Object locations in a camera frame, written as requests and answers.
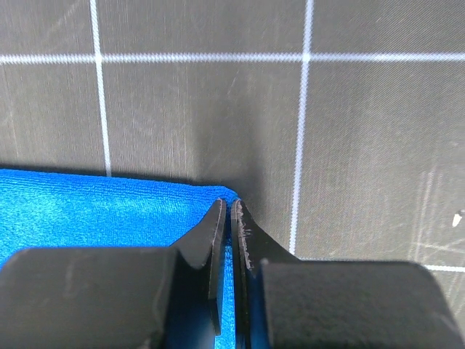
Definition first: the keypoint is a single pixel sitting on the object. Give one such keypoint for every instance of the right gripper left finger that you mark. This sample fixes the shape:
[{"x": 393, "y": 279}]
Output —
[{"x": 203, "y": 248}]

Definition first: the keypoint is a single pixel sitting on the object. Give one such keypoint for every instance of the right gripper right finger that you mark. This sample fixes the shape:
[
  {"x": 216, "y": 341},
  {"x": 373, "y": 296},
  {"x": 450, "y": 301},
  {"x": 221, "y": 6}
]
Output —
[{"x": 251, "y": 248}]

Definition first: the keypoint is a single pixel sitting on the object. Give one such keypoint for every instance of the blue towel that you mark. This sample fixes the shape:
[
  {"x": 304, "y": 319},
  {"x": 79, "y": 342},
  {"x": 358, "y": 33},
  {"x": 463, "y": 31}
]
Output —
[{"x": 46, "y": 209}]

